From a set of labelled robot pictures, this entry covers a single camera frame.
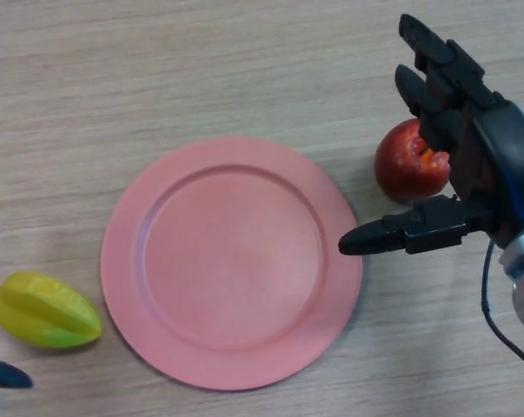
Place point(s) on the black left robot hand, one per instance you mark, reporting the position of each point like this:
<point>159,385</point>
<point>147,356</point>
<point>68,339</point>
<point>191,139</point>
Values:
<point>5,374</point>

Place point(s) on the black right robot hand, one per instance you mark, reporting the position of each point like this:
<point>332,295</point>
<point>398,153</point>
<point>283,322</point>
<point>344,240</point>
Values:
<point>496,152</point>

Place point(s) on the yellow green starfruit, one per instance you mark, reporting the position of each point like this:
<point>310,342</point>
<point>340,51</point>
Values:
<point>44,308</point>

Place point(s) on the pink round plate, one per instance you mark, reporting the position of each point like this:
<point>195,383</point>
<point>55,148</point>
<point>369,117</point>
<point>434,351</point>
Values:
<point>231,269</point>

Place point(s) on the red apple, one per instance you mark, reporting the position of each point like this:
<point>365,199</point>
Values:
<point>400,169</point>

